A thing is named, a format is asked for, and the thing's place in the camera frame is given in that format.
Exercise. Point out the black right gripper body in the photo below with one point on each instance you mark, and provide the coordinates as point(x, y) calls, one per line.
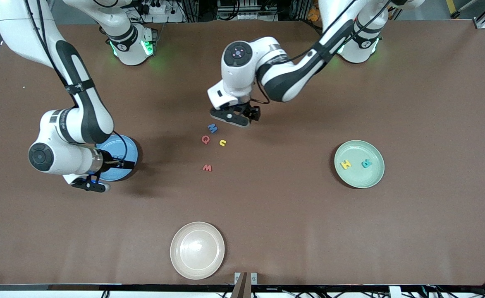
point(111, 159)

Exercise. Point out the blue capital letter W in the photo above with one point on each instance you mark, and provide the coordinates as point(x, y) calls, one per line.
point(212, 128)

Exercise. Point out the red capital letter Q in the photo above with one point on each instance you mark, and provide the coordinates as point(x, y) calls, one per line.
point(203, 140)

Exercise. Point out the red lowercase letter w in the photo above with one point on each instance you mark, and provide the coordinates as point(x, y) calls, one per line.
point(207, 169)

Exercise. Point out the yellow capital letter H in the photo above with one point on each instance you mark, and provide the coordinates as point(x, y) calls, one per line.
point(346, 164)

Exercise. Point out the teal capital letter R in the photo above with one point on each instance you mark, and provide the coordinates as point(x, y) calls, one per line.
point(366, 164)

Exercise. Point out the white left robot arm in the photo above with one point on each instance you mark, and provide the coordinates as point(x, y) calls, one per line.
point(292, 78)

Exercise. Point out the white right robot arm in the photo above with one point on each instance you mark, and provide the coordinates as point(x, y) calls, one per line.
point(15, 25)

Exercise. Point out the blue plate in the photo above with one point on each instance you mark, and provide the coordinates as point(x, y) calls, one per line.
point(122, 174)

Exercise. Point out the grey electronics box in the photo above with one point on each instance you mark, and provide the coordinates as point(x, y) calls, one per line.
point(246, 14)

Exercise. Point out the beige plate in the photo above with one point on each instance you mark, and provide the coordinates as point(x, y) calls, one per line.
point(197, 250)

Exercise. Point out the orange packet bag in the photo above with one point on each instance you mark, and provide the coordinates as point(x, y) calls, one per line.
point(313, 15)

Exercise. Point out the green plate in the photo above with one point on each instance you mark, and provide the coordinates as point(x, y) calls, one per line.
point(362, 178)

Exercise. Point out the white power strip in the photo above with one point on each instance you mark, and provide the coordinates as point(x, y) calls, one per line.
point(157, 9)

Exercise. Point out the white left camera mount block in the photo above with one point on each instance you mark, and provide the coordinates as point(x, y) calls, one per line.
point(232, 99)

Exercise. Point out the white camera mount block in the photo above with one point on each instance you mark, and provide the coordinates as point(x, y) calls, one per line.
point(232, 99)
point(72, 178)

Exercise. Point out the white right camera mount block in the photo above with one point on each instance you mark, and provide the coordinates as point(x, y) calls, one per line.
point(72, 178)

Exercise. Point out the small grey bracket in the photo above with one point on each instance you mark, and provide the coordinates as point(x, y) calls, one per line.
point(254, 278)
point(237, 278)

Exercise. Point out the brown stand post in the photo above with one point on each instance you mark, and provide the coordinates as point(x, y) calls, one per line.
point(241, 289)

